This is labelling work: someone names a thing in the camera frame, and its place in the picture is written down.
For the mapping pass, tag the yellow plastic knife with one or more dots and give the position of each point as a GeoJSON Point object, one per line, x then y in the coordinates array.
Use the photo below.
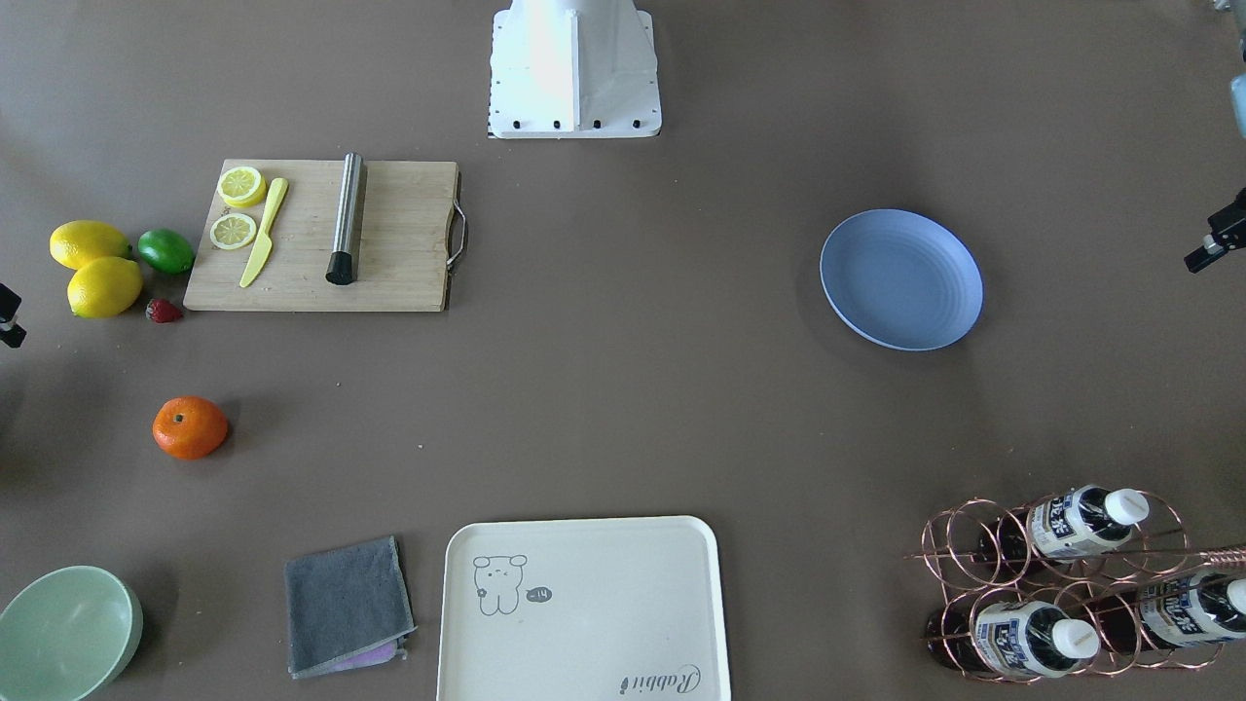
{"type": "Point", "coordinates": [263, 244]}

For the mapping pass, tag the copper wire bottle rack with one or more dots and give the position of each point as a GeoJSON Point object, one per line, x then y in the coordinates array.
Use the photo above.
{"type": "Point", "coordinates": [1160, 548]}

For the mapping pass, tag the orange fruit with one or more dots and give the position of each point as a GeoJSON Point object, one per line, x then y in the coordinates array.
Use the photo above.
{"type": "Point", "coordinates": [190, 427]}

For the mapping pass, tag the cream tray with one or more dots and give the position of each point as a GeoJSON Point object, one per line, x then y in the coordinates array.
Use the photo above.
{"type": "Point", "coordinates": [584, 609]}

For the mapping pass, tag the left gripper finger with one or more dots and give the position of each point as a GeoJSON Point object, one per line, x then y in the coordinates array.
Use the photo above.
{"type": "Point", "coordinates": [1227, 233]}

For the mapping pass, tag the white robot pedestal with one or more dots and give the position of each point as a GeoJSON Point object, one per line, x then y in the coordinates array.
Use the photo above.
{"type": "Point", "coordinates": [573, 70]}

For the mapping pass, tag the yellow lemon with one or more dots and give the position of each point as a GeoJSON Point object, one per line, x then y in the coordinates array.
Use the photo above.
{"type": "Point", "coordinates": [107, 286]}
{"type": "Point", "coordinates": [76, 243]}

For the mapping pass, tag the blue plate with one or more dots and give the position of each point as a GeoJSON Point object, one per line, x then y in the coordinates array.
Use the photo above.
{"type": "Point", "coordinates": [901, 280]}

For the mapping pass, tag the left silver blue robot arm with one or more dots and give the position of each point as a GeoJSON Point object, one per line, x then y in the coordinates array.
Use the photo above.
{"type": "Point", "coordinates": [1237, 94]}

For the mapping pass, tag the grey cloth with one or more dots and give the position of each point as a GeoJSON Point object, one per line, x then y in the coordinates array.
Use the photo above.
{"type": "Point", "coordinates": [346, 608]}

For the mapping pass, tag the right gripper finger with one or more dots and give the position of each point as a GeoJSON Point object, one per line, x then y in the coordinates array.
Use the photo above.
{"type": "Point", "coordinates": [12, 334]}

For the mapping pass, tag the steel knife sharpener rod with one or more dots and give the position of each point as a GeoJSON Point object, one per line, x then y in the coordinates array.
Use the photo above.
{"type": "Point", "coordinates": [344, 256]}

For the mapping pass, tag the wooden cutting board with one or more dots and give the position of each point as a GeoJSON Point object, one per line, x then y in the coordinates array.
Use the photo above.
{"type": "Point", "coordinates": [401, 255]}

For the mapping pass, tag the red strawberry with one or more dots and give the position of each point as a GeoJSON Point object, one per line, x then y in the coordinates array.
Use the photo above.
{"type": "Point", "coordinates": [160, 310]}

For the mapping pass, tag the green lime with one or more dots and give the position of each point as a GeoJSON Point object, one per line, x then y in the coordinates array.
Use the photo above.
{"type": "Point", "coordinates": [166, 251]}

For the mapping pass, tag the green bowl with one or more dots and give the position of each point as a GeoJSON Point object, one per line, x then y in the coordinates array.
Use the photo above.
{"type": "Point", "coordinates": [68, 634]}

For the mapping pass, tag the lemon slice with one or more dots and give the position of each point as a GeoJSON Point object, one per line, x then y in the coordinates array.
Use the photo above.
{"type": "Point", "coordinates": [242, 187]}
{"type": "Point", "coordinates": [233, 231]}

